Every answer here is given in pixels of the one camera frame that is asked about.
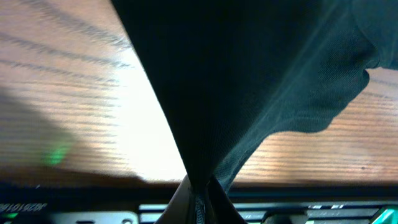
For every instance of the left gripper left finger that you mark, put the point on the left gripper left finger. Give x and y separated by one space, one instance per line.
182 207

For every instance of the black t-shirt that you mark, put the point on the black t-shirt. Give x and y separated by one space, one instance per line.
228 74

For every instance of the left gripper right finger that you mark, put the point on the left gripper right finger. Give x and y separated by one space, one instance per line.
218 207

